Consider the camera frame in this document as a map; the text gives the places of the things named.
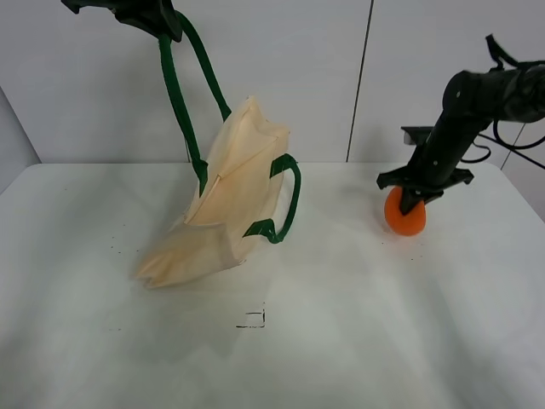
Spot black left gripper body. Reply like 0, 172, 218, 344
61, 0, 182, 42

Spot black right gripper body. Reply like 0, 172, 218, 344
376, 113, 481, 195

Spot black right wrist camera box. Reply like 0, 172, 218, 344
401, 126, 433, 146

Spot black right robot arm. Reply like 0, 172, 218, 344
377, 65, 544, 216

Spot white linen bag green handles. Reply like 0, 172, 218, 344
135, 12, 301, 288

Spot orange citrus fruit with stem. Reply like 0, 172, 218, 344
384, 187, 427, 237

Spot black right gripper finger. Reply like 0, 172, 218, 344
399, 189, 422, 215
423, 191, 443, 205

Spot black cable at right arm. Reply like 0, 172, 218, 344
462, 33, 545, 170

